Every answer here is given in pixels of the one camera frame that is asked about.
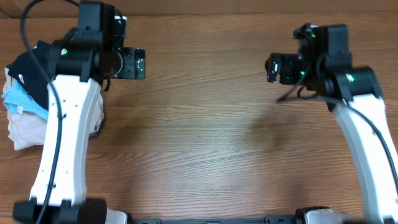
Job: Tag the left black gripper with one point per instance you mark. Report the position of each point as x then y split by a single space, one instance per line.
134 65

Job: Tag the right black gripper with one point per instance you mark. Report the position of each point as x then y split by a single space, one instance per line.
288 64

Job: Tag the dark navy t-shirt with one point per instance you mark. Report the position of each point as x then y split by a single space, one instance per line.
24 70

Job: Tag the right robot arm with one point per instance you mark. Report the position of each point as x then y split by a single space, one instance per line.
324 65

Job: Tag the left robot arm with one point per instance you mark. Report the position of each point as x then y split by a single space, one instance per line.
76 68

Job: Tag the light blue folded t-shirt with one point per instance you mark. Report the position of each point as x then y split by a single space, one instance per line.
17 101

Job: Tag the beige folded garment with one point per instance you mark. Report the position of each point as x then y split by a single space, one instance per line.
27 129

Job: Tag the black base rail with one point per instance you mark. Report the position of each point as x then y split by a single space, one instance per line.
268 219

